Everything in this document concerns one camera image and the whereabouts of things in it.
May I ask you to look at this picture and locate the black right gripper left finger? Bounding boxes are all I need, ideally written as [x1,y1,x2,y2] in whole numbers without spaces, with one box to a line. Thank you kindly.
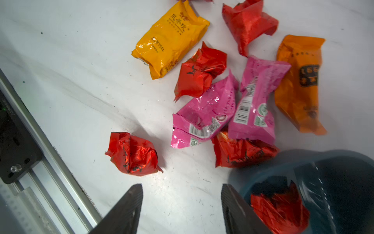
[89,184,143,234]

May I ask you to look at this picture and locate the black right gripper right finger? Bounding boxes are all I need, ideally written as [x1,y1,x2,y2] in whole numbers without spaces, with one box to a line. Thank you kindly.
[221,184,272,234]

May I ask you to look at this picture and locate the red tea bag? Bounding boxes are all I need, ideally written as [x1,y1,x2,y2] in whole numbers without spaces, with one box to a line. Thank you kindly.
[174,43,228,102]
[212,131,280,168]
[222,0,279,57]
[250,181,310,234]

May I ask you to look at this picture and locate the red tea bag lone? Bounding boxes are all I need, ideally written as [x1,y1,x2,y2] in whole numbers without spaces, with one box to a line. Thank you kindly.
[105,132,163,176]

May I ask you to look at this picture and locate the orange tea bag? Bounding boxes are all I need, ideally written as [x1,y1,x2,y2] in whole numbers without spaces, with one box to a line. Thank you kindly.
[275,35,327,136]

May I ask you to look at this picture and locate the yellow tea bag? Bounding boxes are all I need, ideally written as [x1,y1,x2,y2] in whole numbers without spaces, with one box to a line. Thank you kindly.
[131,1,210,80]

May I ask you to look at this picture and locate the red tea bag top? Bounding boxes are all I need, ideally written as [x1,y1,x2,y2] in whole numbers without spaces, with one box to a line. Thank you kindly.
[222,0,279,57]

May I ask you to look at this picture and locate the teal storage box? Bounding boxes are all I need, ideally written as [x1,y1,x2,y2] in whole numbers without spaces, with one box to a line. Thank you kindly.
[228,149,374,234]

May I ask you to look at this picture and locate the aluminium rail frame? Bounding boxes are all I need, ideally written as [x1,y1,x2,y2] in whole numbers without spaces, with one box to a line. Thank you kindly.
[1,74,102,234]

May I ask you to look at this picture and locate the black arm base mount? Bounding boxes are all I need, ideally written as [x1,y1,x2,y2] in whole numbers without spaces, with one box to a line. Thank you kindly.
[1,93,43,184]

